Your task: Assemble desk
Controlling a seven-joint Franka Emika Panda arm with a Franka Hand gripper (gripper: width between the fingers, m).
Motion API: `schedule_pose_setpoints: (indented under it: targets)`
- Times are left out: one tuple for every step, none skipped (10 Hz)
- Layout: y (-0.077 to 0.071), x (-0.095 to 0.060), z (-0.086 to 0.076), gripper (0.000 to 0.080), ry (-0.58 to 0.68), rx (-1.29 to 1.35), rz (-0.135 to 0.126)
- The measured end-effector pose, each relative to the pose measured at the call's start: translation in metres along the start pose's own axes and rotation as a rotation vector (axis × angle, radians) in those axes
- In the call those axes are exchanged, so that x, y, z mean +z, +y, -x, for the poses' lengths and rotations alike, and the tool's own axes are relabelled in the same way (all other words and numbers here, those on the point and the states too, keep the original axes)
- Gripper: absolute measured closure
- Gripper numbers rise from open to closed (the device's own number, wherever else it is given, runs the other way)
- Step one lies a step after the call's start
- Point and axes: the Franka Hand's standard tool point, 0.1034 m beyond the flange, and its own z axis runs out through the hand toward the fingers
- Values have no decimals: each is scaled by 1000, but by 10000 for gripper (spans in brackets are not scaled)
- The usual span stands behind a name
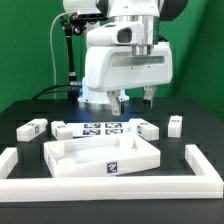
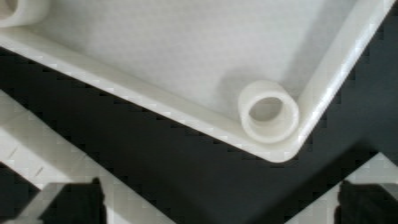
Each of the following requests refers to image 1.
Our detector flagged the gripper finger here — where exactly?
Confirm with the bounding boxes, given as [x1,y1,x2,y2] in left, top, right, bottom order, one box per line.
[143,86,156,109]
[107,91,121,116]

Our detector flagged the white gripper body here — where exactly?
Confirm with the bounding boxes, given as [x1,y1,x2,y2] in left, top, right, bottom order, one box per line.
[85,43,173,92]

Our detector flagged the white desk top tray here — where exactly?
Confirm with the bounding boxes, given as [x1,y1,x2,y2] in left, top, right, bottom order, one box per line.
[44,133,161,178]

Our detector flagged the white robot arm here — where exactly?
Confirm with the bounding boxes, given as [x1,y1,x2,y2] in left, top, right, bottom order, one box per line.
[63,0,188,115]

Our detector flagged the marker tag sheet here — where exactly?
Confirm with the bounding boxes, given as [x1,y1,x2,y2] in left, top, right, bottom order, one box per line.
[67,122,131,137]

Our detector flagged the camera on stand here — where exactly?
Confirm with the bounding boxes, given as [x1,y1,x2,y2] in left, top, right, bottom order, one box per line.
[78,10,106,21]

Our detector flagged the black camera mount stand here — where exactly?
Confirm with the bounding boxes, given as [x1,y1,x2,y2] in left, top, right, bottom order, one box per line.
[60,15,86,102]

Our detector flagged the black cables on table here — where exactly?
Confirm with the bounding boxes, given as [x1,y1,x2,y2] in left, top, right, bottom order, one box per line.
[31,83,83,101]

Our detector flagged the grey white cable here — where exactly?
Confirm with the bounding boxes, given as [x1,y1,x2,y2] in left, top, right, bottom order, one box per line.
[49,11,78,90]

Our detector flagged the white U-shaped frame fence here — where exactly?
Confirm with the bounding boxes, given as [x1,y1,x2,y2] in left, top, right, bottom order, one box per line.
[0,144,224,203]

